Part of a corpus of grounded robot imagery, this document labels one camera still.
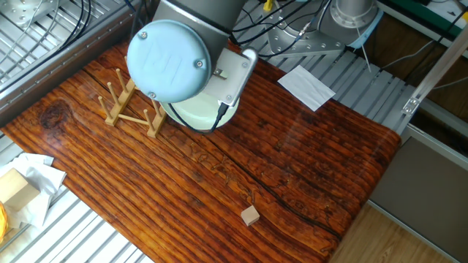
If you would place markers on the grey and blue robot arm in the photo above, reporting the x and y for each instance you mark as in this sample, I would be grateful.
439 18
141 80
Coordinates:
168 62

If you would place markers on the grey board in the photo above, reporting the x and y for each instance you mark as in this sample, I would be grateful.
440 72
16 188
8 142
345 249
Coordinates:
431 197

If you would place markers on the small wooden cube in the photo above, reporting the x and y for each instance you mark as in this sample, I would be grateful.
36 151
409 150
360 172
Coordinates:
250 216

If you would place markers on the wood grain table mat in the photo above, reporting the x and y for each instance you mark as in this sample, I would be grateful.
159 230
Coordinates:
292 153

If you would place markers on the yellow object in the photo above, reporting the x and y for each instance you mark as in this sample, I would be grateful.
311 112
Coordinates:
3 223

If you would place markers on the white paper sheet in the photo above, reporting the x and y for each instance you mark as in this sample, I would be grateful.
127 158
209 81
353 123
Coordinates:
305 87

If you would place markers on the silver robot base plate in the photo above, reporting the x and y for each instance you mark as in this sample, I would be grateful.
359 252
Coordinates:
311 45

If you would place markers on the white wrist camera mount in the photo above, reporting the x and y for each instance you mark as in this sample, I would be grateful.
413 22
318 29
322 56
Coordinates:
230 76

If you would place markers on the pale green round plate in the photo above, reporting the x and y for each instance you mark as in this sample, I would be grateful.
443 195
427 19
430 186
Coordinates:
197 117

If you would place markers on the large wooden block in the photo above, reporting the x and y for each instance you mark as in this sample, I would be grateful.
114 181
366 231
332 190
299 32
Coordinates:
16 190

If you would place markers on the aluminium frame post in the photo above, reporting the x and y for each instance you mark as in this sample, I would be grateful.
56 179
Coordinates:
435 69

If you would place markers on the crumpled white cloth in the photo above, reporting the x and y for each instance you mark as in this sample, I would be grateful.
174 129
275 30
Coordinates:
40 179

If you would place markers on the yellow tag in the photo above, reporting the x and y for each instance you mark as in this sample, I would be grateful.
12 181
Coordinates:
268 4

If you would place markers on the wooden peg dish rack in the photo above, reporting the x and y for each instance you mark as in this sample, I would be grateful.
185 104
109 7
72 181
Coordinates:
122 98

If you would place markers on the silver screwed metal plate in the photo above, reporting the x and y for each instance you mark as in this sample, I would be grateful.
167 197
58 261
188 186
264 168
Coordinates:
22 11

